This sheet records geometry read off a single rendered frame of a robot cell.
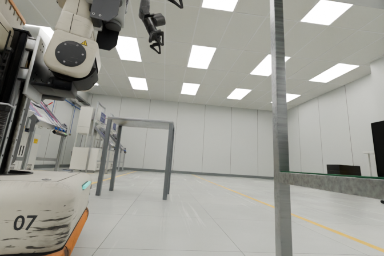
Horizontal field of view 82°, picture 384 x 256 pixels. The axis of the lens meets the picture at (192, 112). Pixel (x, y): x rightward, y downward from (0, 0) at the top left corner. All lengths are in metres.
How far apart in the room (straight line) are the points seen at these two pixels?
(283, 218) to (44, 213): 0.58
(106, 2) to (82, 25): 0.14
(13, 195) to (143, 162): 8.63
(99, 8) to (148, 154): 8.45
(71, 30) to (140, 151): 8.45
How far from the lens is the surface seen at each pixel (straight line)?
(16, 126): 1.03
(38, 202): 0.69
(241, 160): 9.79
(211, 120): 9.62
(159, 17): 1.44
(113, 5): 1.04
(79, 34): 1.00
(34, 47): 1.03
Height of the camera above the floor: 0.35
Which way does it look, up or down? 14 degrees up
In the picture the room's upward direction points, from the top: 4 degrees clockwise
